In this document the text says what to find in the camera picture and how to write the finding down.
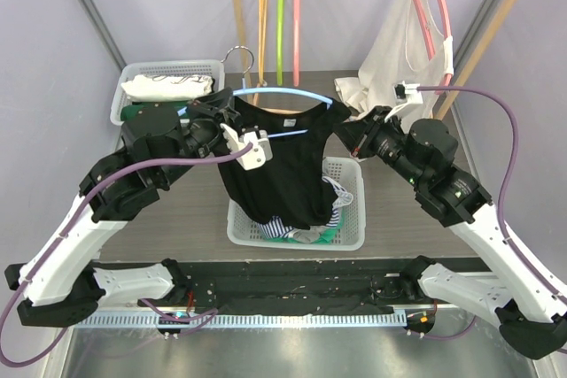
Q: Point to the grey tank top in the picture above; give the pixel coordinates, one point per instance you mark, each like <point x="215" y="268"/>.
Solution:
<point x="307" y="236"/>

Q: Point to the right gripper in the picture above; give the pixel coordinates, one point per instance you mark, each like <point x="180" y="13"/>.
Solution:
<point x="366" y="137"/>

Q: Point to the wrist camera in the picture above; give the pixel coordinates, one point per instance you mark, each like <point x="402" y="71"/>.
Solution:
<point x="252" y="148"/>
<point x="408" y="99"/>

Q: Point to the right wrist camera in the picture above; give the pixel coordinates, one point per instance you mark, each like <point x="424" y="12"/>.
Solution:
<point x="408" y="99"/>

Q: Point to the black tank top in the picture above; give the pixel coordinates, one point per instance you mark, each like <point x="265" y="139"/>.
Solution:
<point x="289" y="186"/>

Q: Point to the white folded cloth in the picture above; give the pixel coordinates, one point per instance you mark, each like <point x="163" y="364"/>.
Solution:
<point x="167" y="88"/>

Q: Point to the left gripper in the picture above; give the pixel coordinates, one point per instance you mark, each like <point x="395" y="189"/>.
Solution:
<point x="219" y="104"/>

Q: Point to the green tank top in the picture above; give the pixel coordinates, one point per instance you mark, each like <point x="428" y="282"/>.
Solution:
<point x="276" y="232"/>

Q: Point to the lime green hanger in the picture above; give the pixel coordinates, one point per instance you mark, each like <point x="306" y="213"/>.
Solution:
<point x="280" y="19"/>

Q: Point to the white plastic basket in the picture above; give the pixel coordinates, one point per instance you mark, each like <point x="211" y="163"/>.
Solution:
<point x="349" y="237"/>
<point x="210" y="67"/>

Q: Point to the blue striped tank top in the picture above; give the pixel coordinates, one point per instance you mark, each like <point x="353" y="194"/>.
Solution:
<point x="344" y="199"/>

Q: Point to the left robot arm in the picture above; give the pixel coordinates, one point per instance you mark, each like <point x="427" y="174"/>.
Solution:
<point x="61" y="286"/>

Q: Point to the yellow hanger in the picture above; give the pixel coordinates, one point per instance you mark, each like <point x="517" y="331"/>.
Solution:
<point x="262" y="32"/>

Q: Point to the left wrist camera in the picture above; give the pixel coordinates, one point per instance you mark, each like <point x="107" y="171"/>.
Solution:
<point x="252" y="148"/>

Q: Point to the dark green folded cloth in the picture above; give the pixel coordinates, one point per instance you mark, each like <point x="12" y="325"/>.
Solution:
<point x="130" y="111"/>

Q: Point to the white tank top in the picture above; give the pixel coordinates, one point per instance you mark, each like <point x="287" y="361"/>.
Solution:
<point x="408" y="48"/>

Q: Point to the pink wavy hanger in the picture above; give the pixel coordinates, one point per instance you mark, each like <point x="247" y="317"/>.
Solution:
<point x="296" y="42"/>

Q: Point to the white cable duct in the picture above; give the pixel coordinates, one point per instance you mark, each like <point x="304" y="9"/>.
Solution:
<point x="150" y="319"/>

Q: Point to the white plastic basket back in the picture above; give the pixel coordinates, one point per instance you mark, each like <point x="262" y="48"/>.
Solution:
<point x="210" y="67"/>

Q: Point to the white plastic basket centre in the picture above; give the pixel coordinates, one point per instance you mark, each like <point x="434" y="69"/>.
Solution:
<point x="349" y="237"/>

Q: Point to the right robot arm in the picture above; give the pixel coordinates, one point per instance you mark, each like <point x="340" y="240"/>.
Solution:
<point x="529" y="315"/>

